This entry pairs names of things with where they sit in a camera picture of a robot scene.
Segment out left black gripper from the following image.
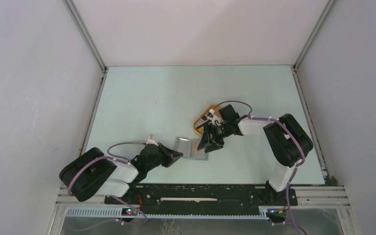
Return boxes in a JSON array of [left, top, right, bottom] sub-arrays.
[[146, 142, 183, 171]]

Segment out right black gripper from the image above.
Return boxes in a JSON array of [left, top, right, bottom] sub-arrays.
[[197, 121, 231, 153]]

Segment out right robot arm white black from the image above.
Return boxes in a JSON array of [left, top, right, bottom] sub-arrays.
[[197, 112, 314, 205]]

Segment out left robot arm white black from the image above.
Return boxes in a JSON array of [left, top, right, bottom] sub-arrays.
[[59, 141, 183, 204]]

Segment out orange oval tray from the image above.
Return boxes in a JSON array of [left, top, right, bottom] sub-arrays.
[[193, 104, 223, 137]]

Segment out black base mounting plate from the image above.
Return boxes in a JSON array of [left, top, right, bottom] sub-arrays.
[[120, 184, 298, 216]]

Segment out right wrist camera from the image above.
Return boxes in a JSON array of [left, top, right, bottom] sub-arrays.
[[206, 109, 222, 126]]

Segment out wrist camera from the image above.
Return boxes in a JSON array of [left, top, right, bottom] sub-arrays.
[[145, 134, 158, 146], [206, 109, 222, 126]]

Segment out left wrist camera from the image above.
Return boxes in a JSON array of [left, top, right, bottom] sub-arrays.
[[145, 134, 158, 146]]

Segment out aluminium frame rail front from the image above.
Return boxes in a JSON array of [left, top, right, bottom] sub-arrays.
[[55, 185, 350, 219]]

